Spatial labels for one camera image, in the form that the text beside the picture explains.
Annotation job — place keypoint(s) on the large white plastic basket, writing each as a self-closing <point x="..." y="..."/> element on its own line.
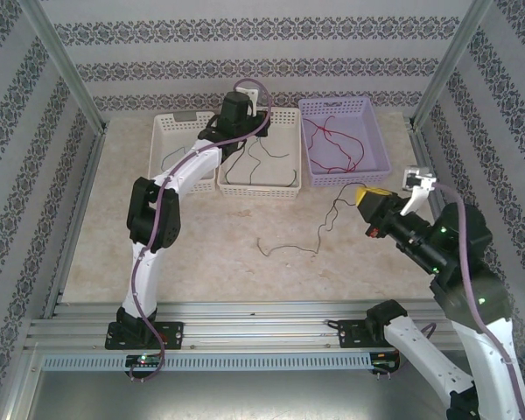
<point x="275" y="175"/>

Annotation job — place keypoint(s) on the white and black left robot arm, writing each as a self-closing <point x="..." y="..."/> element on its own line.
<point x="140" y="280"/>

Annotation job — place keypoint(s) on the aluminium side rail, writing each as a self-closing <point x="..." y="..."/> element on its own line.
<point x="76" y="219"/>
<point x="437" y="166"/>

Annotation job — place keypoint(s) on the small circuit board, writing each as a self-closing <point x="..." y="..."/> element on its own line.
<point x="386" y="364"/>
<point x="145" y="360"/>

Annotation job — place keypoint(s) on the purple plastic basket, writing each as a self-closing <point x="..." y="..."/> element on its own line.
<point x="376" y="131"/>

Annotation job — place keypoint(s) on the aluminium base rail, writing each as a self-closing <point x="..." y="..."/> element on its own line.
<point x="262" y="326"/>

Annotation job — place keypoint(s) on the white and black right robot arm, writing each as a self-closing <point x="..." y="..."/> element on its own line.
<point x="420" y="354"/>

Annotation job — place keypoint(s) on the aluminium frame post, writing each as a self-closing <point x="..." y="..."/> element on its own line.
<point x="452" y="61"/>
<point x="61" y="65"/>

